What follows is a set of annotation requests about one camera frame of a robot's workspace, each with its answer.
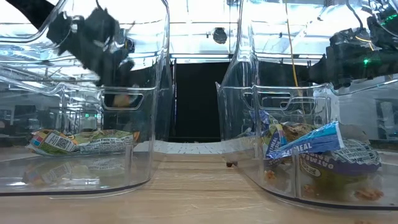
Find round black ceiling fixture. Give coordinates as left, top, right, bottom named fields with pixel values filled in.
left=212, top=27, right=228, bottom=45

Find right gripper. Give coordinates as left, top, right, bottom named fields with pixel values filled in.
left=307, top=27, right=398, bottom=91

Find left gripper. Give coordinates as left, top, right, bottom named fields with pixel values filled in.
left=46, top=7, right=138, bottom=108

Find bright blue oatmeal bar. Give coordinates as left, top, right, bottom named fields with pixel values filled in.
left=266, top=121, right=346, bottom=161

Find yellow hanging cable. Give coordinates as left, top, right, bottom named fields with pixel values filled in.
left=284, top=0, right=301, bottom=98

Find grey woven mat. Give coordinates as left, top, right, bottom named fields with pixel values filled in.
left=133, top=139, right=249, bottom=156

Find green yellow granola bar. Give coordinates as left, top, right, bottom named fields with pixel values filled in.
left=25, top=128, right=141, bottom=157

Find black backdrop screen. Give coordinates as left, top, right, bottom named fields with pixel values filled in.
left=167, top=60, right=312, bottom=144

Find clear plastic storage bin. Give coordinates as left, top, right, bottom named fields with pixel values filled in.
left=0, top=0, right=174, bottom=198
left=215, top=0, right=398, bottom=211

